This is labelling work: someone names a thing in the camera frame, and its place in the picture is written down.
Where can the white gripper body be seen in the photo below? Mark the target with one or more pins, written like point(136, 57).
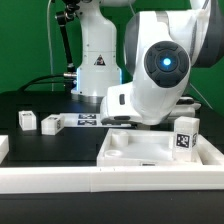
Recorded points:
point(186, 106)

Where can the white square table top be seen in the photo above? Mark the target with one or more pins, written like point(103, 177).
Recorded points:
point(124, 147)

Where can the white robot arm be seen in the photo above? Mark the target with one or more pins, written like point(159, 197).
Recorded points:
point(160, 48)

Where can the white U-shaped fence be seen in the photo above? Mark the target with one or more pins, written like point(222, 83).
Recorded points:
point(208, 175)

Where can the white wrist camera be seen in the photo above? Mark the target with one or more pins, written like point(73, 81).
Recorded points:
point(116, 107)

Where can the white marker base plate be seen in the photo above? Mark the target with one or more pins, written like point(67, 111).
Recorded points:
point(86, 120)

